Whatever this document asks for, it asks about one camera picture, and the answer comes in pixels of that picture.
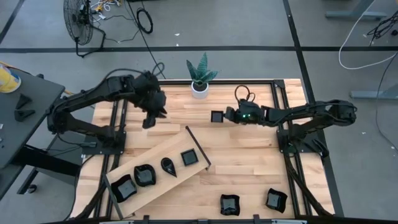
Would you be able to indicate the yellow tape roll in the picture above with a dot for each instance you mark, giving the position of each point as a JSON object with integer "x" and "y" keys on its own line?
{"x": 7, "y": 81}

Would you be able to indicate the black triangular spare part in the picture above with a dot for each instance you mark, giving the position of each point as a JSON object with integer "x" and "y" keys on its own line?
{"x": 22, "y": 115}
{"x": 23, "y": 101}

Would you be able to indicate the teardrop-shaped black plate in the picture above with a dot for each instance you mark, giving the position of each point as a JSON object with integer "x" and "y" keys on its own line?
{"x": 168, "y": 167}

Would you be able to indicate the snake plant in white pot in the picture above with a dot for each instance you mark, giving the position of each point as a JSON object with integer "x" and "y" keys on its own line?
{"x": 200, "y": 93}

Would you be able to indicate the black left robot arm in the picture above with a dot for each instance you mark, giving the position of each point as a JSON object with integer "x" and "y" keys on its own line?
{"x": 87, "y": 95}

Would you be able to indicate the black side table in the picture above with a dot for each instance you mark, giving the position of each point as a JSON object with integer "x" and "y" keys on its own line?
{"x": 9, "y": 130}

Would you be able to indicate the wavy square black plate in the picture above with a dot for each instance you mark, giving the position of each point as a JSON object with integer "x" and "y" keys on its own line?
{"x": 276, "y": 200}
{"x": 123, "y": 189}
{"x": 230, "y": 205}

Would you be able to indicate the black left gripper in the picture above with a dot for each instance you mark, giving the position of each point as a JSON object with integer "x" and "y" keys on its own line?
{"x": 149, "y": 93}

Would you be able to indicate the wooden shelf with black legs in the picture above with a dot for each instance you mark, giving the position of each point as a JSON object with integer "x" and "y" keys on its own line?
{"x": 146, "y": 194}

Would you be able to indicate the small square black plate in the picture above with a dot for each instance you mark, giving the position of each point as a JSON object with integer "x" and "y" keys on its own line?
{"x": 217, "y": 116}
{"x": 189, "y": 157}

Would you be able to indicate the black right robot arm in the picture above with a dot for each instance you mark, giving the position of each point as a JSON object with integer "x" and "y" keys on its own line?
{"x": 311, "y": 112}

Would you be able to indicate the grey desk leg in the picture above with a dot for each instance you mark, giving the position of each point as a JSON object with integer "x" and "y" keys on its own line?
{"x": 354, "y": 14}

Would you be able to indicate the black floor fan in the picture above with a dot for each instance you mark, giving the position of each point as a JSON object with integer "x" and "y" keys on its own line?
{"x": 77, "y": 21}

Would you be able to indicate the black controller box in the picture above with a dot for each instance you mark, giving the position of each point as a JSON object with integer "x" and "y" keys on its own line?
{"x": 66, "y": 149}

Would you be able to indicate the leaf-shaped black plate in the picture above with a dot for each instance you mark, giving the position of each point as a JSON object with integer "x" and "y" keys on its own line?
{"x": 144, "y": 175}

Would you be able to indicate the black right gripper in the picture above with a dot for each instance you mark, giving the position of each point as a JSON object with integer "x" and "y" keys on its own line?
{"x": 248, "y": 113}

